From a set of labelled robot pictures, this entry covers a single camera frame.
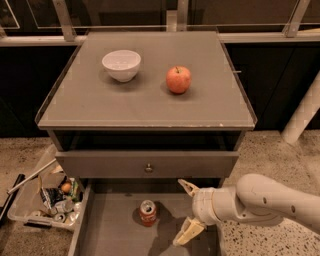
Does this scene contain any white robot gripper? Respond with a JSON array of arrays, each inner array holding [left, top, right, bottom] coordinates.
[[173, 179, 238, 246]]

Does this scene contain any red coke can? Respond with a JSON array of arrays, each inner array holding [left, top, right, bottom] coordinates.
[[139, 200, 157, 227]]

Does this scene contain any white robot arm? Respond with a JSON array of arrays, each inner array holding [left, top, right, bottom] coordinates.
[[173, 174, 320, 246]]

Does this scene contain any round metal drawer knob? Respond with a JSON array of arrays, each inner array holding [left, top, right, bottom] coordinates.
[[145, 163, 153, 173]]

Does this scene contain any open grey middle drawer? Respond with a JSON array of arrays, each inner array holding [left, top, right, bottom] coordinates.
[[68, 184, 224, 256]]

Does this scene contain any grey drawer cabinet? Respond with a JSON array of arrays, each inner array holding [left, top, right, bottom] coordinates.
[[34, 31, 258, 256]]

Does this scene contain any silver can in bin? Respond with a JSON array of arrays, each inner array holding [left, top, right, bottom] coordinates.
[[54, 200, 74, 213]]

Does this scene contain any grey top drawer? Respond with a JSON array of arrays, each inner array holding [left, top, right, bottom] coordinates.
[[56, 150, 239, 178]]

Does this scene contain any orange fruit in bin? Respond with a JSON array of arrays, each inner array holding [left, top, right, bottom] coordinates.
[[61, 182, 72, 193]]

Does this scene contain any red apple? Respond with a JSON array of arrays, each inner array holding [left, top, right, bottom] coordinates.
[[166, 66, 192, 94]]

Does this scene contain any dark snack bag in bin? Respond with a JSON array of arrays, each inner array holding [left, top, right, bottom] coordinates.
[[40, 188, 65, 209]]

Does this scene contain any clear plastic storage bin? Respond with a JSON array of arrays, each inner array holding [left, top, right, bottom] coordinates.
[[8, 145, 83, 230]]

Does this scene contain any white ceramic bowl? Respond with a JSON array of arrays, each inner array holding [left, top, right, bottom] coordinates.
[[102, 50, 141, 82]]

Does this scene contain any black flat bar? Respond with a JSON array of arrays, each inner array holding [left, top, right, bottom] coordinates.
[[0, 174, 25, 226]]

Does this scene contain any metal window frame rail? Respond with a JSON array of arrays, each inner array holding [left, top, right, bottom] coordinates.
[[0, 0, 320, 47]]

